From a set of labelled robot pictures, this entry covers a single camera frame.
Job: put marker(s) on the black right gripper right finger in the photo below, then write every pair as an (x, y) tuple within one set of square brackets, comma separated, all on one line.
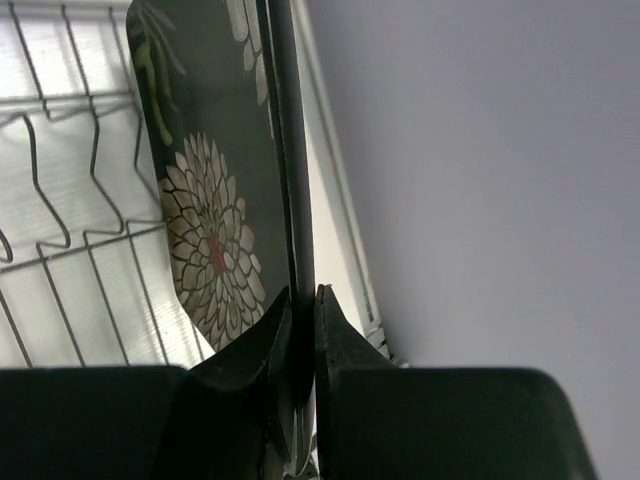
[(354, 409)]

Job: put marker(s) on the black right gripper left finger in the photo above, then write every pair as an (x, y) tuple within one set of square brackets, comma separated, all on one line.
[(249, 399)]

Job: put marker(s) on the dark plate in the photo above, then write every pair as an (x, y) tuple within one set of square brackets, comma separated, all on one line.
[(220, 93)]

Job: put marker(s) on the wire dish rack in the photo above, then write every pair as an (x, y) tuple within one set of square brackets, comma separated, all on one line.
[(85, 277)]

